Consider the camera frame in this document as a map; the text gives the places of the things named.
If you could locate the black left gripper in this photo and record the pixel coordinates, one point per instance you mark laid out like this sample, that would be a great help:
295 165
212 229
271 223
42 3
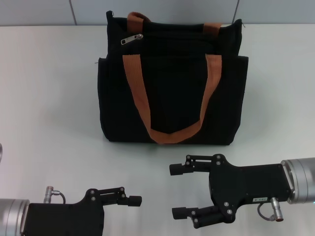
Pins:
64 218

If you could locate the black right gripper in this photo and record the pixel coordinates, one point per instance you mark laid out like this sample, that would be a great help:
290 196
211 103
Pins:
246 182

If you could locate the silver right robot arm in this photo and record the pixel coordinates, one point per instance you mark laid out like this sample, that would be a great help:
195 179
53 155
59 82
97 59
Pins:
302 180

